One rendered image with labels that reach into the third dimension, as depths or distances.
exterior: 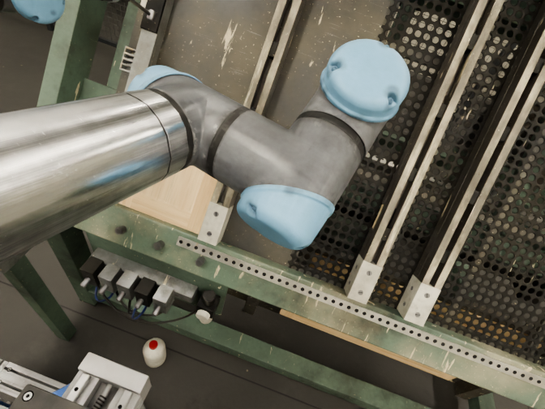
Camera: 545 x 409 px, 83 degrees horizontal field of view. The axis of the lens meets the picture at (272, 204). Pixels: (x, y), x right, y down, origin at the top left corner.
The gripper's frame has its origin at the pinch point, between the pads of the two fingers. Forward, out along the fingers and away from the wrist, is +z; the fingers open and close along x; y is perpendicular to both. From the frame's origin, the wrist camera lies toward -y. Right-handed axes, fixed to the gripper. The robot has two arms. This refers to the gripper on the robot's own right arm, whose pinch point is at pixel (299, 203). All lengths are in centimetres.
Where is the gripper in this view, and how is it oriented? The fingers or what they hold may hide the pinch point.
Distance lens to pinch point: 59.3
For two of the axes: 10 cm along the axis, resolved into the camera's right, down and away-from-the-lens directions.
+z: -0.7, 2.6, 9.6
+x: -9.3, -3.6, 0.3
